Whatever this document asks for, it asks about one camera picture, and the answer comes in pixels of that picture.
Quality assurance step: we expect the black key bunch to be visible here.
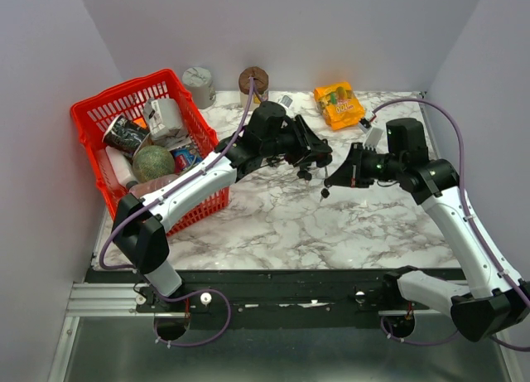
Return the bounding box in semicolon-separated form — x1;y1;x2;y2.
296;167;312;182

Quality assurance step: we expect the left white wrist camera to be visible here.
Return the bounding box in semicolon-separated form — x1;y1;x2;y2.
277;94;292;109

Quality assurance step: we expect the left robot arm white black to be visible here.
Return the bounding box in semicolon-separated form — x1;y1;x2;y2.
111;101;332;312

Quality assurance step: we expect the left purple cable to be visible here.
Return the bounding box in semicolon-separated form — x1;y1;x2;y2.
98;77;266;304

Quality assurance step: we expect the black patterned cup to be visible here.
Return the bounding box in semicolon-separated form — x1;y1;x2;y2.
103;114;150;158

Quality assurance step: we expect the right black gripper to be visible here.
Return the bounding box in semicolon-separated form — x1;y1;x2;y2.
326;142;404;188

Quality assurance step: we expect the black head key pair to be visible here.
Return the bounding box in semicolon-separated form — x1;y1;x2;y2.
320;167;330;201

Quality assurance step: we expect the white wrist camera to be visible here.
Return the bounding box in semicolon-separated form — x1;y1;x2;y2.
277;94;292;109
358;118;384;150

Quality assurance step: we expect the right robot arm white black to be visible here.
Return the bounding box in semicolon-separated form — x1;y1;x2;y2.
325;118;529;342

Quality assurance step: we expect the orange snack bag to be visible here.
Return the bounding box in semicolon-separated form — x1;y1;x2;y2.
313;81;365;131

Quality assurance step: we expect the purple cable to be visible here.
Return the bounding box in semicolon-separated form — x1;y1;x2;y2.
370;99;530;352
98;77;266;304

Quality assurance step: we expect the green melon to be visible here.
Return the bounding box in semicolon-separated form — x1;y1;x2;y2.
132;145;175;183

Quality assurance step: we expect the black mounting rail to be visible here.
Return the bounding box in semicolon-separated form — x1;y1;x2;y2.
136;269;425;330

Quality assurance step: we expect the clear plastic bottle blue label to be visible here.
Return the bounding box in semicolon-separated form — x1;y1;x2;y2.
128;174;178;199

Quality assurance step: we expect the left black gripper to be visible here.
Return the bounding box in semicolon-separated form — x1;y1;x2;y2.
261;114;332;168

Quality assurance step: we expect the grey white carton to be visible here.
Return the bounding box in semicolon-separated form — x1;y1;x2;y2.
142;98;184;141

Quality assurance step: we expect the brown lidded white jar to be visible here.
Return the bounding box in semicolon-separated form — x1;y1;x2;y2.
238;66;269;111

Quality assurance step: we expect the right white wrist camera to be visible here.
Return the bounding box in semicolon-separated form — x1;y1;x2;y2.
358;118;384;150

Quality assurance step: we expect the blue snack packet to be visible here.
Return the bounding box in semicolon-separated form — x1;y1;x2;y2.
171;147;202;175

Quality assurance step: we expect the grey marbled cylinder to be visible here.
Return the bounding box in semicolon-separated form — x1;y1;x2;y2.
182;67;216;109

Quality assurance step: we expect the red plastic basket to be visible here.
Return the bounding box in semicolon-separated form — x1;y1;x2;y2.
70;69;219;217

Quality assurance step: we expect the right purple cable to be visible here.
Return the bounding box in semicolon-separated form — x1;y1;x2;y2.
370;99;530;352

